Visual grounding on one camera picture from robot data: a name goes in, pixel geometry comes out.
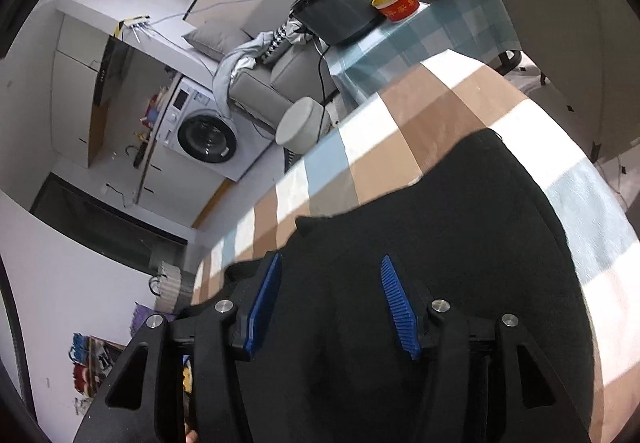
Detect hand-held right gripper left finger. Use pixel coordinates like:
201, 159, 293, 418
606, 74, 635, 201
74, 250, 283, 443

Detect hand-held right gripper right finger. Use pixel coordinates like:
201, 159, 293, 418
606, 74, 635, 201
380, 254, 593, 443

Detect black knit sweater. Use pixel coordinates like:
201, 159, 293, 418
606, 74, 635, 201
222, 128, 596, 443

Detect woven laundry basket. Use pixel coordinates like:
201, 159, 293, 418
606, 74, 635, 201
149, 260, 183, 314

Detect purple bag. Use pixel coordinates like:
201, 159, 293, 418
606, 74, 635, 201
129, 303, 161, 336

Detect kitchen counter with cabinets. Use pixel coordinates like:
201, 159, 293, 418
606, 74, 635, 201
127, 70, 236, 230

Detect white washing machine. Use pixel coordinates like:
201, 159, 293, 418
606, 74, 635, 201
152, 76, 276, 181

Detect wooden shoe rack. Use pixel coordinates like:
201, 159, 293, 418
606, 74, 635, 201
67, 333, 128, 416

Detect dark glass door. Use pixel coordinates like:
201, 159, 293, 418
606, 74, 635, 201
30, 173, 188, 276

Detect white round stool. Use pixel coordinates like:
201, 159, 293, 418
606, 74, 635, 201
275, 97, 333, 154

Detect brown blue checkered tablecloth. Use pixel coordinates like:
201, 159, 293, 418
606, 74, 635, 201
190, 48, 640, 443

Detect red container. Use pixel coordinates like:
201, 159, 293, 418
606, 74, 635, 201
142, 93, 168, 129

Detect grey sofa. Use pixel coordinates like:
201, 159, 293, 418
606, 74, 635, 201
182, 18, 341, 131

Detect light blue cloth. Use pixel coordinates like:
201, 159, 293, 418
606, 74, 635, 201
212, 30, 281, 124

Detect grey sofa pillow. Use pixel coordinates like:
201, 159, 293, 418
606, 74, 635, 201
182, 19, 251, 61

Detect teal checkered tablecloth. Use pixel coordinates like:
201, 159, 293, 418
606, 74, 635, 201
322, 0, 521, 111

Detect range hood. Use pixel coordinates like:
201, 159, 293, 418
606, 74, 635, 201
91, 36, 131, 109

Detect upper kitchen cabinets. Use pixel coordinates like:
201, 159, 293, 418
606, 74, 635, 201
50, 13, 121, 169

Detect red noodle bowl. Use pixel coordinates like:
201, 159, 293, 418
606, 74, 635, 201
371, 0, 420, 22

